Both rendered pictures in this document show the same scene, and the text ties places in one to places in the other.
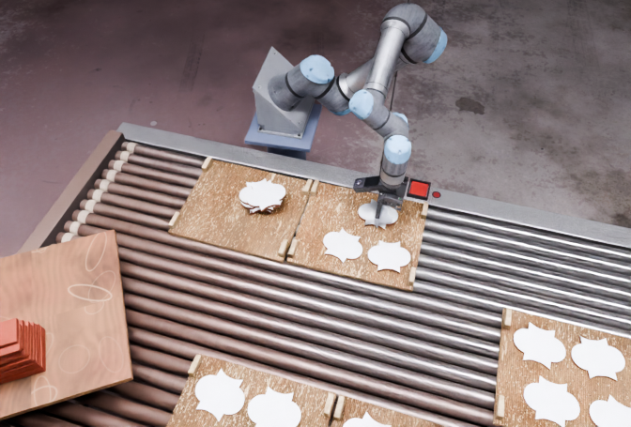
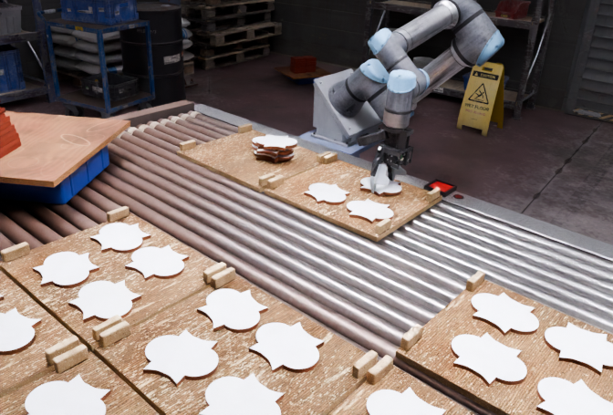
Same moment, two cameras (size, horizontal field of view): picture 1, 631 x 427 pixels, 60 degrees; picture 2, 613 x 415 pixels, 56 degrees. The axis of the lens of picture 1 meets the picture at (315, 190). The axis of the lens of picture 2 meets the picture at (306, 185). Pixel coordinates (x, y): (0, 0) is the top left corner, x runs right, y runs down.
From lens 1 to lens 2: 1.09 m
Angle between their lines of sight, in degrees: 31
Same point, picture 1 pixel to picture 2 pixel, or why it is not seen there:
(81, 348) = (35, 159)
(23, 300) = (24, 131)
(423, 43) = (474, 36)
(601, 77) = not seen: outside the picture
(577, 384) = (538, 359)
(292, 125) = (341, 128)
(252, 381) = (158, 240)
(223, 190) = (246, 144)
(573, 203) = not seen: outside the picture
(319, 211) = (323, 172)
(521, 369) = (466, 324)
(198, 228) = (203, 155)
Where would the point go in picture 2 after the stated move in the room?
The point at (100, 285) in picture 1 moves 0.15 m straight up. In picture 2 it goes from (87, 139) to (81, 91)
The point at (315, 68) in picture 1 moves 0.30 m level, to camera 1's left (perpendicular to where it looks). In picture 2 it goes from (373, 66) to (299, 56)
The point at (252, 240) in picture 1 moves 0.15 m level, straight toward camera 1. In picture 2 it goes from (243, 171) to (227, 191)
